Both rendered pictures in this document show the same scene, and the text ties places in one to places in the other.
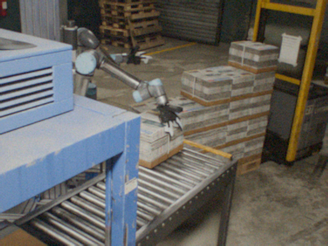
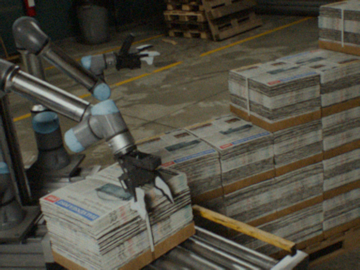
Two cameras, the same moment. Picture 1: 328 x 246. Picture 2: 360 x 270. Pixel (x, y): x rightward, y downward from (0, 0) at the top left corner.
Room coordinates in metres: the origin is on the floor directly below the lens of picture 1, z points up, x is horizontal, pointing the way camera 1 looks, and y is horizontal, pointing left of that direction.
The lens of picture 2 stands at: (0.97, -0.50, 1.78)
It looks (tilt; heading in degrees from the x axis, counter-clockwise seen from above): 21 degrees down; 13
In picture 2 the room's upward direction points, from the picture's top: 6 degrees counter-clockwise
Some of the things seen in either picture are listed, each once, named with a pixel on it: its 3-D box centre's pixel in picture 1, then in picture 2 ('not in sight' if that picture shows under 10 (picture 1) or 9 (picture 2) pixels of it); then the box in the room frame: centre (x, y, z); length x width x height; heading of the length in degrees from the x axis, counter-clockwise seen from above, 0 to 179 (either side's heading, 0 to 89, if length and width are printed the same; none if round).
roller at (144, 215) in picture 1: (120, 204); not in sight; (1.82, 0.19, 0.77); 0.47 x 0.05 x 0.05; 56
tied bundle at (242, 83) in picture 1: (228, 82); (319, 81); (3.72, -0.61, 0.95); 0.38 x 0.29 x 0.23; 38
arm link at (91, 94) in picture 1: (89, 92); (47, 129); (3.04, 0.59, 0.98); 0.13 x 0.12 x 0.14; 28
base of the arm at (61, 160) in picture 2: not in sight; (52, 154); (3.03, 0.59, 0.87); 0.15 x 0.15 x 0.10
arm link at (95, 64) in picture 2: (115, 58); (93, 64); (3.27, 0.42, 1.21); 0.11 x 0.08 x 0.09; 118
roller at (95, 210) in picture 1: (103, 215); not in sight; (1.71, 0.26, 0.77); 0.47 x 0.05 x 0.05; 56
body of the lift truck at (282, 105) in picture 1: (289, 116); not in sight; (4.40, -1.47, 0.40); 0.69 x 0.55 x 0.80; 38
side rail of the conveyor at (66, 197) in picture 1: (110, 180); not in sight; (2.13, 0.29, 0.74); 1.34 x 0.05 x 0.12; 146
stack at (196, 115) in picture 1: (189, 142); (255, 197); (3.46, -0.27, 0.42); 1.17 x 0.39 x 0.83; 128
